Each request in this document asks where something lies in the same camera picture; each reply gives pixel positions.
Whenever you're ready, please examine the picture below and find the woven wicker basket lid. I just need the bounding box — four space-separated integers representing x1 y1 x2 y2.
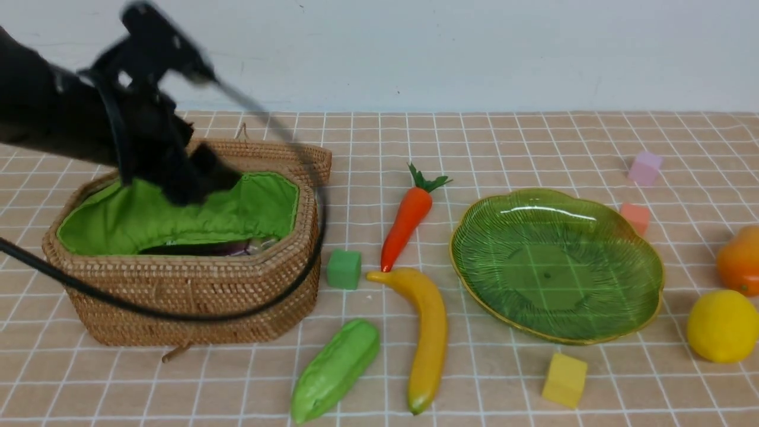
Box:
187 128 333 187

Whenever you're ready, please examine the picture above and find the orange toy carrot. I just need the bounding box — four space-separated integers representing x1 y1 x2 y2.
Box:
380 162 451 272

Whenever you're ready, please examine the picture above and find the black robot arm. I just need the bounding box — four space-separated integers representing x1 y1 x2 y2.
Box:
1 1 241 206

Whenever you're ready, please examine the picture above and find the yellow foam cube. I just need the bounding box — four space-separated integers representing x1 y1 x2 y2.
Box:
541 352 588 410

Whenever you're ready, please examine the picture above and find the orange toy persimmon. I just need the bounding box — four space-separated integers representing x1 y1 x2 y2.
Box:
716 225 758 298

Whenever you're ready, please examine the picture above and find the yellow toy lemon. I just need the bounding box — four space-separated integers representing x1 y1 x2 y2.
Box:
687 289 758 363

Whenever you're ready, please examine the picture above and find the green fabric basket liner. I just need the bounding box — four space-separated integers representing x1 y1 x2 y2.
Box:
56 172 300 256

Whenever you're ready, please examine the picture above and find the green foam cube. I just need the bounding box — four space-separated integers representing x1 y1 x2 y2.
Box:
326 249 362 290

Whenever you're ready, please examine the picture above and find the red foam cube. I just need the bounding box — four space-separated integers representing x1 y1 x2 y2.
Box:
619 202 650 236

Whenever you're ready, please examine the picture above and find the pink foam cube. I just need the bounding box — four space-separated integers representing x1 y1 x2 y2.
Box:
628 151 662 186

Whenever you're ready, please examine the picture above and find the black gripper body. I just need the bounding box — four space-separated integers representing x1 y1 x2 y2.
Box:
78 1 241 206

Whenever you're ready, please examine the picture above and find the green glass leaf plate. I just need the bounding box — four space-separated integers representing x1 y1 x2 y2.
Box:
448 187 665 345

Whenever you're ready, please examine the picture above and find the black cable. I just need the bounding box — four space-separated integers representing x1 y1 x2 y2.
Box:
0 77 328 323

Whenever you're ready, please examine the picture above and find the yellow toy banana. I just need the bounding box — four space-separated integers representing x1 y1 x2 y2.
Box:
366 267 448 416

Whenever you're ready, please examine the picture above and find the green toy cucumber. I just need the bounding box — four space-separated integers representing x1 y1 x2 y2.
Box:
291 319 380 425

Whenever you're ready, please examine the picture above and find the purple toy eggplant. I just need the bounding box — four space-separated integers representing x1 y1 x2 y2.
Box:
140 237 279 257

